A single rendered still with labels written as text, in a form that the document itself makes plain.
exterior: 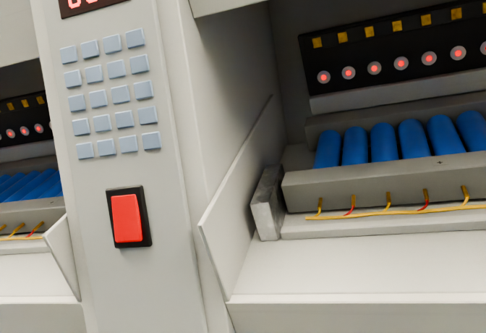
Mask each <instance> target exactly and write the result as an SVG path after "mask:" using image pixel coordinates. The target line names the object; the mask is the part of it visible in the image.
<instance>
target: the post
mask: <svg viewBox="0 0 486 333"><path fill-rule="evenodd" d="M30 5H31V9H32V14H33V22H34V26H35V34H36V38H37V43H38V51H39V56H40V63H41V68H42V73H43V80H44V85H45V89H46V98H47V102H48V110H49V114H50V119H51V126H52V131H53V136H54V143H55V148H56V156H57V161H58V165H59V173H60V178H61V185H62V190H63V194H64V202H65V206H66V211H67V219H68V224H69V231H70V236H71V241H72V248H73V253H74V261H75V266H76V270H77V278H78V282H79V287H80V294H81V299H82V307H83V311H84V316H85V324H86V329H87V333H98V326H97V321H96V317H95V309H94V305H93V296H92V292H91V287H90V279H89V275H88V267H87V262H86V257H85V250H84V245H83V241H82V233H81V228H80V220H79V216H78V211H77V203H76V198H75V194H74V186H73V181H72V173H71V169H70V165H69V157H68V152H67V144H66V139H65V135H64V127H63V122H62V118H61V109H60V105H59V97H58V93H57V88H56V81H55V76H54V68H53V63H52V58H51V51H50V46H49V42H48V33H47V29H46V21H45V17H44V12H43V4H42V0H30ZM156 5H157V10H158V19H159V23H160V29H161V37H162V42H163V51H164V56H165V61H166V69H167V75H168V79H169V88H170V93H171V102H172V106H173V112H174V120H175V125H176V134H177V139H178V144H179V152H180V157H181V163H182V171H183V176H184V185H185V190H186V194H187V203H188V209H189V217H190V222H191V227H192V236H193V240H194V246H195V254H196V259H197V268H198V273H199V278H200V286H201V291H202V300H203V305H204V310H205V319H206V324H207V328H208V333H236V332H235V329H234V325H233V324H232V321H231V317H230V315H229V312H228V309H227V307H226V304H225V301H224V299H223V296H222V294H221V290H220V287H219V286H218V282H217V279H216V276H215V274H214V271H213V268H212V266H211V263H210V260H209V258H208V254H207V252H206V249H205V246H204V244H203V240H202V238H201V236H200V232H199V229H198V228H197V225H198V223H199V222H200V220H201V218H202V217H203V214H204V213H205V211H206V209H207V207H208V206H209V204H210V202H211V201H212V199H213V196H214V195H215V194H216V191H217V189H218V188H219V186H220V184H221V183H222V181H223V179H224V177H225V176H226V173H227V172H228V170H229V168H230V167H231V165H232V163H233V161H234V159H235V158H236V156H237V154H238V152H239V151H240V149H241V147H242V145H243V144H244V142H245V140H246V139H247V136H248V135H249V133H250V131H251V129H252V128H253V126H254V124H255V123H256V121H257V118H258V117H259V116H260V113H261V112H262V110H263V108H264V106H265V105H266V103H267V101H268V99H269V98H270V96H271V95H272V94H273V95H274V96H275V100H276V106H277V109H278V114H279V117H280V120H281V126H282V130H283V135H284V139H285V142H286V146H288V145H289V142H288V137H287V131H286V122H285V116H284V107H283V101H282V96H281V86H280V81H279V76H278V66H277V61H276V51H275V46H274V40H273V31H272V25H271V20H270V10H269V5H268V0H267V1H261V2H258V3H255V4H250V5H247V6H243V7H238V8H235V9H230V10H226V11H223V12H219V13H215V14H210V15H207V16H204V17H198V18H194V17H193V15H192V10H191V8H190V5H189V0H156Z"/></svg>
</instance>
